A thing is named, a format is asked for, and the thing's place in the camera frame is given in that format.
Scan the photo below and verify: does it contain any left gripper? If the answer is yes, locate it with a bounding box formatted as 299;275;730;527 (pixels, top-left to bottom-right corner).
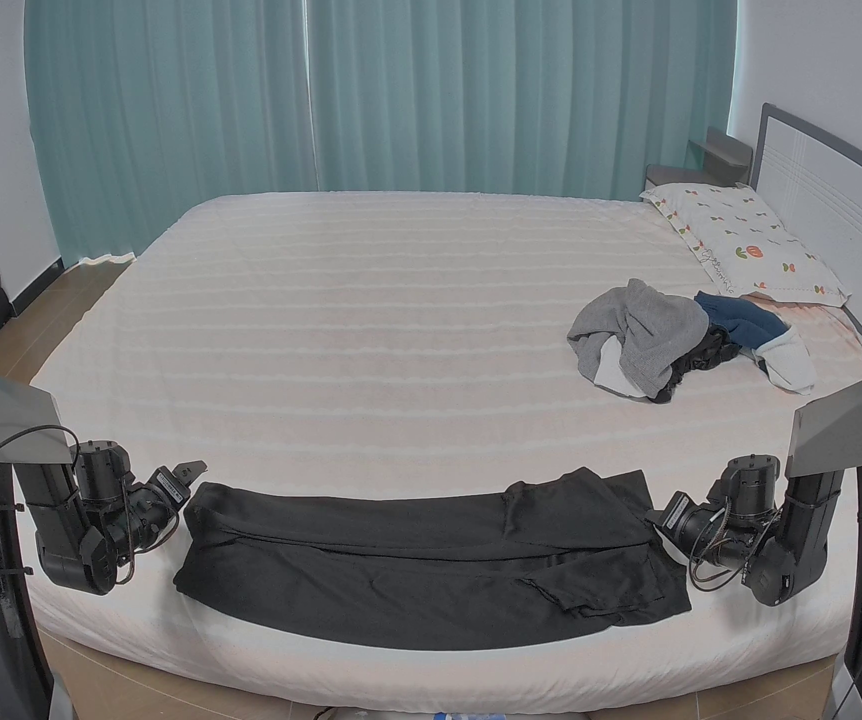
129;460;210;549

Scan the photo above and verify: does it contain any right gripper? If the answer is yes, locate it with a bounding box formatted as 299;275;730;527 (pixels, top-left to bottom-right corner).
644;490;717;561

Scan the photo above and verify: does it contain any black T-shirt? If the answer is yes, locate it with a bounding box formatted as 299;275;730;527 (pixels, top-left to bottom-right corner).
173;467;695;630

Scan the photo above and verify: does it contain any pile of clothes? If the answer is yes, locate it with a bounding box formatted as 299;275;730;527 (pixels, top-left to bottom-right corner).
567;278;815;405

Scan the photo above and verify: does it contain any bed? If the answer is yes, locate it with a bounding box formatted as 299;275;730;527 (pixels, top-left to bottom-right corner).
22;102;862;707

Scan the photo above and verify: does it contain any white printed pillow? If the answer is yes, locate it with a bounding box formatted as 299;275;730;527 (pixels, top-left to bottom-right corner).
639;180;852;307

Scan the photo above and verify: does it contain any blue-green curtain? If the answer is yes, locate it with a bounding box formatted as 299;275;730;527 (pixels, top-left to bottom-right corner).
305;0;738;197
22;0;320;268

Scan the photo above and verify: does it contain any grey bedside table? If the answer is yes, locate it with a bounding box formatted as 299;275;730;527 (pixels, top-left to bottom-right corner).
644;126;755;187

